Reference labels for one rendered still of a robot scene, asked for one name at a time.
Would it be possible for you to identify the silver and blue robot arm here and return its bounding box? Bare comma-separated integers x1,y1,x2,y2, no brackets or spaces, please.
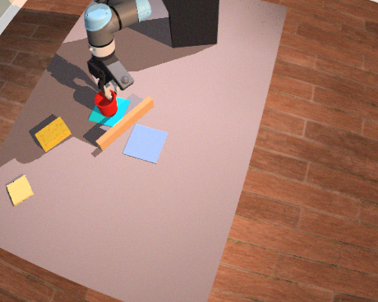
84,0,151,91

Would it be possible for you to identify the yellow sponge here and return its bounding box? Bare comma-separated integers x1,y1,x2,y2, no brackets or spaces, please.
35,117,71,152

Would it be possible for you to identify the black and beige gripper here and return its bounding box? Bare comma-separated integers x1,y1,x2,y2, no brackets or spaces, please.
87,49,119,100

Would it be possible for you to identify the yellow sticky-note pad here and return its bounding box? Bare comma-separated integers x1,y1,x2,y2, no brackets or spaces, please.
7,175,33,205

